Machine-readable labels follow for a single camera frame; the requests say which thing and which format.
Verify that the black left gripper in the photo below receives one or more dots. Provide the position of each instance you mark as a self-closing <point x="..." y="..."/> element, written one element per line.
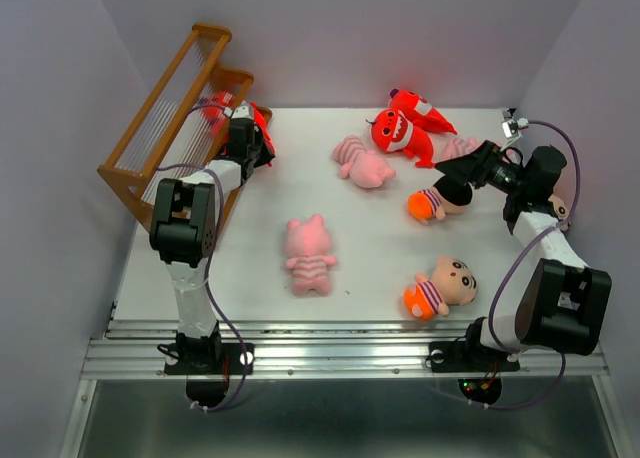
<point x="266" y="156"/>

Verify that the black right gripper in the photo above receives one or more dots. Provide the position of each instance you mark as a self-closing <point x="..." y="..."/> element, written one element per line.
<point x="474" y="167"/>

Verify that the red shark plush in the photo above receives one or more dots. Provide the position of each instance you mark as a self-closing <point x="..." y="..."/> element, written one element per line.
<point x="212" y="107"/>
<point x="420" y="112"/>
<point x="392" y="132"/>
<point x="261" y="121"/>

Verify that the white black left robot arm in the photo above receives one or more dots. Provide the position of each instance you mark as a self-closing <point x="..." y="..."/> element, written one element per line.
<point x="186" y="223"/>

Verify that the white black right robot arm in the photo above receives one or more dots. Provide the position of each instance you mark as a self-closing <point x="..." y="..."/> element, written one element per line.
<point x="564" y="303"/>

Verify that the wooden tiered shelf rack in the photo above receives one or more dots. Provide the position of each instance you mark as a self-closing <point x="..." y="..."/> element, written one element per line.
<point x="169" y="128"/>

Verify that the pink striped pig plush right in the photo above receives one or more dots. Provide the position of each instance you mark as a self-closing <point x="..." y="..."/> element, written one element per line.
<point x="457" y="147"/>

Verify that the pink striped pig plush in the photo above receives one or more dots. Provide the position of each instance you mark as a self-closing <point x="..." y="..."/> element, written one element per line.
<point x="308" y="245"/>
<point x="457" y="147"/>
<point x="364" y="167"/>

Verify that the boy doll orange pants middle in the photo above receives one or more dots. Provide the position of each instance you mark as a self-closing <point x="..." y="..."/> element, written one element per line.
<point x="445" y="197"/>

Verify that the boy doll orange pants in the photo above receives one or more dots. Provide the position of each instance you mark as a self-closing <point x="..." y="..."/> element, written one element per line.
<point x="445" y="197"/>
<point x="561" y="211"/>
<point x="451" y="284"/>

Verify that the boy doll orange pants right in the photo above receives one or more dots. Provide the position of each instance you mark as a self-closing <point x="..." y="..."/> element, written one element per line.
<point x="561" y="211"/>

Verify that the pink striped pig plush front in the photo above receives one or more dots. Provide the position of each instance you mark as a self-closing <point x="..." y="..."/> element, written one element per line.
<point x="308" y="245"/>

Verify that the pink striped pig plush back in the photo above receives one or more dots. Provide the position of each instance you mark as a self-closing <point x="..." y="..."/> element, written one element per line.
<point x="364" y="167"/>

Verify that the boy doll orange pants front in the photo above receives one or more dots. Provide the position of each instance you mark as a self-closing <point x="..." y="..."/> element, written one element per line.
<point x="451" y="284"/>

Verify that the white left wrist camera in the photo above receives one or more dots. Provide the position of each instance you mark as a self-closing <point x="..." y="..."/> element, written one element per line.
<point x="243" y="111"/>

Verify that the aluminium front mounting rail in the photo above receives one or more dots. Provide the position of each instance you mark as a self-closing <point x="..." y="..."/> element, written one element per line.
<point x="313" y="350"/>

